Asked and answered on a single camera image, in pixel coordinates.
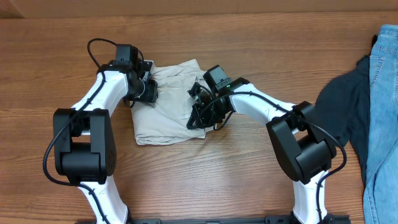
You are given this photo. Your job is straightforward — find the dark navy shirt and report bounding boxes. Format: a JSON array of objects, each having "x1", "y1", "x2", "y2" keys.
[{"x1": 315, "y1": 54, "x2": 370, "y2": 183}]

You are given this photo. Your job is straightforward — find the blue denim jeans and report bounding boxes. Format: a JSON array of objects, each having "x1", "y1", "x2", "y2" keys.
[{"x1": 363, "y1": 24, "x2": 397, "y2": 223}]

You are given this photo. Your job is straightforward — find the beige shorts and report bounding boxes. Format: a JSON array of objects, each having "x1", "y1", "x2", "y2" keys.
[{"x1": 131, "y1": 59, "x2": 213, "y2": 145}]

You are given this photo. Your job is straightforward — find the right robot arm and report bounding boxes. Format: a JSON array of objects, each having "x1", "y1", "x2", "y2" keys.
[{"x1": 187, "y1": 65, "x2": 336, "y2": 223}]

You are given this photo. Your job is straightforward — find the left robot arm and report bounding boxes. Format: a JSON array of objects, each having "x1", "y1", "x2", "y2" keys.
[{"x1": 43, "y1": 44, "x2": 158, "y2": 223}]

